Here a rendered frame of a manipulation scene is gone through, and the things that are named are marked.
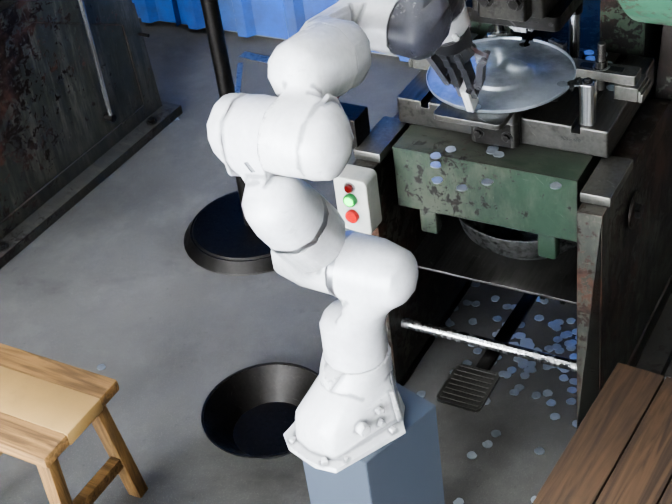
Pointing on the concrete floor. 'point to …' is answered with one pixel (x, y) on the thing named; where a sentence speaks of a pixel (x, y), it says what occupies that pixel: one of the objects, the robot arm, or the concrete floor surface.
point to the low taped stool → (60, 422)
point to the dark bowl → (256, 409)
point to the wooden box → (619, 446)
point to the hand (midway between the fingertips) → (469, 95)
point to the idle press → (68, 107)
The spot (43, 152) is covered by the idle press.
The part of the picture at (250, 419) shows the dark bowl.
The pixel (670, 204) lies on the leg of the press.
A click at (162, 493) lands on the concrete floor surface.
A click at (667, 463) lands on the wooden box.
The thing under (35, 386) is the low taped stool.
